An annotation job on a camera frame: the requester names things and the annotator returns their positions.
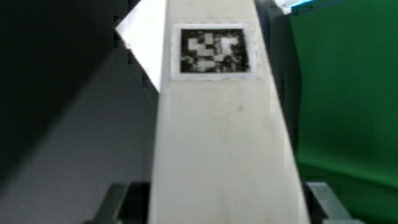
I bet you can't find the white marker base sheet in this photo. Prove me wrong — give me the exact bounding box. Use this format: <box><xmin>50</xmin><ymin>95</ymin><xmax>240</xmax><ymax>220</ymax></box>
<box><xmin>116</xmin><ymin>0</ymin><xmax>167</xmax><ymax>89</ymax></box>

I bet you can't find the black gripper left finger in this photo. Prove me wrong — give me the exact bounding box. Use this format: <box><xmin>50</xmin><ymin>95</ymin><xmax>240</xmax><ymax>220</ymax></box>
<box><xmin>86</xmin><ymin>182</ymin><xmax>151</xmax><ymax>224</ymax></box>

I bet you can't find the white cabinet top block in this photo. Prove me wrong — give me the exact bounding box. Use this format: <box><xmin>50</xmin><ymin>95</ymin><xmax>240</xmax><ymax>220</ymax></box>
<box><xmin>148</xmin><ymin>0</ymin><xmax>311</xmax><ymax>224</ymax></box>

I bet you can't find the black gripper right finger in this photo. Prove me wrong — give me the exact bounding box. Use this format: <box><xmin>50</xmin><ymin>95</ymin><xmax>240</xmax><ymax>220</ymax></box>
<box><xmin>304</xmin><ymin>182</ymin><xmax>366</xmax><ymax>224</ymax></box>

